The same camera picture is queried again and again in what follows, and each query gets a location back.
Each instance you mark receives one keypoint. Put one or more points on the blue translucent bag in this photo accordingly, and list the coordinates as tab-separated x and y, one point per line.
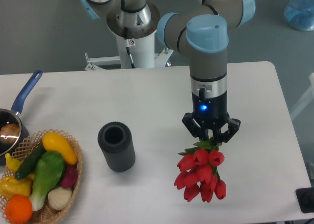
299	14

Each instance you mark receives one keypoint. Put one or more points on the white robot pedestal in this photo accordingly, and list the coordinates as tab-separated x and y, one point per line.
135	38

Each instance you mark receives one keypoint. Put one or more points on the purple red vegetable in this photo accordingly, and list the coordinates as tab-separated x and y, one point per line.
70	177

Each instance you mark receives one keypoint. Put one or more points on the white frame at right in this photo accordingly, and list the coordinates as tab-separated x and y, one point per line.
304	100

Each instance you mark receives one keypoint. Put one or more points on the black device at edge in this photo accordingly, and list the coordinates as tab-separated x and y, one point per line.
305	197

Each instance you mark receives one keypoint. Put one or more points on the dark grey ribbed vase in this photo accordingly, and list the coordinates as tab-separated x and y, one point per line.
115	141

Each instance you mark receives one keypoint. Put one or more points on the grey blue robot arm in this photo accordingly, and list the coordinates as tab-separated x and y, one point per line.
200	36

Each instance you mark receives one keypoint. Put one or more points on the orange fruit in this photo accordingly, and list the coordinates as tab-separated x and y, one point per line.
18	209

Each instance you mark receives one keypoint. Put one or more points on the yellow bell pepper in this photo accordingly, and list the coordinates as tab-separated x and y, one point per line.
11	187

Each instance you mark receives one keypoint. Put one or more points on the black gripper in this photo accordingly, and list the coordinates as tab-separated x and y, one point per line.
209	111

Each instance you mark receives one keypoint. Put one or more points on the yellow squash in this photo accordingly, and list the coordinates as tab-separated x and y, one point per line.
53	141

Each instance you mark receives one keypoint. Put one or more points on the green bok choy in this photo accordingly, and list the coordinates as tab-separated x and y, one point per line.
48	172

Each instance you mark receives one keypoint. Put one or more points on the yellow banana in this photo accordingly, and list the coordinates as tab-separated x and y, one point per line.
13	164

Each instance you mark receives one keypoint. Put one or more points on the white garlic bulb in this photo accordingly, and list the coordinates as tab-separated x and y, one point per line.
59	197

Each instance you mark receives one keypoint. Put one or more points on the blue handled saucepan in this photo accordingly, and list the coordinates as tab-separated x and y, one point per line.
12	116

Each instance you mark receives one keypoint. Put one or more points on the dark green cucumber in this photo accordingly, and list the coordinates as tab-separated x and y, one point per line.
29	164

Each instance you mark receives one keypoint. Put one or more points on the red tulip bouquet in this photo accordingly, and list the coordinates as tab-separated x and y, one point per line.
199	171

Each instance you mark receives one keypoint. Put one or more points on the brown bread roll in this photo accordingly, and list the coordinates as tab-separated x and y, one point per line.
9	133

